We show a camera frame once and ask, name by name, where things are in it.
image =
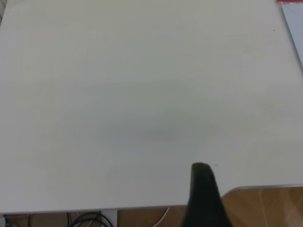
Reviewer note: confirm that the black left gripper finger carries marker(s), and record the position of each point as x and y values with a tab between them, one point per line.
201	196

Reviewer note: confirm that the white curved hoop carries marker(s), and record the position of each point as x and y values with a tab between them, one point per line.
164	216

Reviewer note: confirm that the white table leg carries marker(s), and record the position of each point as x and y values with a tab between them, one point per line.
111	217

